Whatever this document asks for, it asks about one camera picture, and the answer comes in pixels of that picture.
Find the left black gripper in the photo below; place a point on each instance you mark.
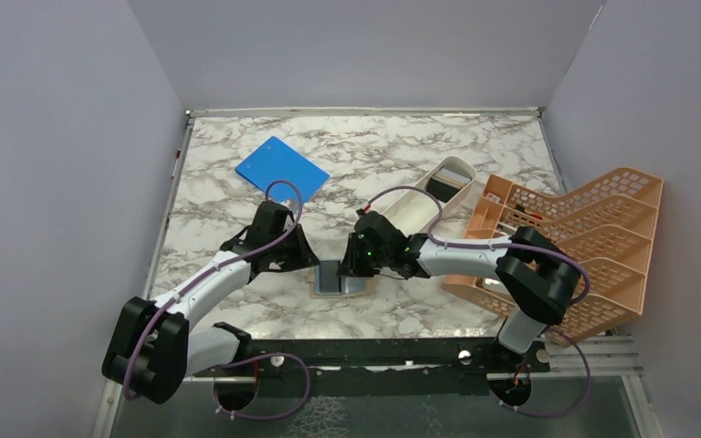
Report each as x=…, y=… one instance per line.
x=306, y=256

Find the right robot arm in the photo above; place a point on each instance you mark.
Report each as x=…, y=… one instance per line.
x=540, y=278

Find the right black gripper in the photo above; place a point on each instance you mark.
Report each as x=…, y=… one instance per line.
x=350, y=265

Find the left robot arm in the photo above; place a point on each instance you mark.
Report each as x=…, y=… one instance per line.
x=154, y=344

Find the beige card holder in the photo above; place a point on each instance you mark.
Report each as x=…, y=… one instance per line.
x=325, y=281

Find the stack of cards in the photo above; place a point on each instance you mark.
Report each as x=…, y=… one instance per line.
x=445, y=184

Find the orange plastic file rack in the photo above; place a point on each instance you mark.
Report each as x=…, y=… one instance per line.
x=607, y=225

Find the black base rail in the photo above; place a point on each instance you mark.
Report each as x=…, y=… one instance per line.
x=288, y=368

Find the blue plastic board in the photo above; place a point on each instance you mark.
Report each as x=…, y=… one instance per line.
x=275, y=160

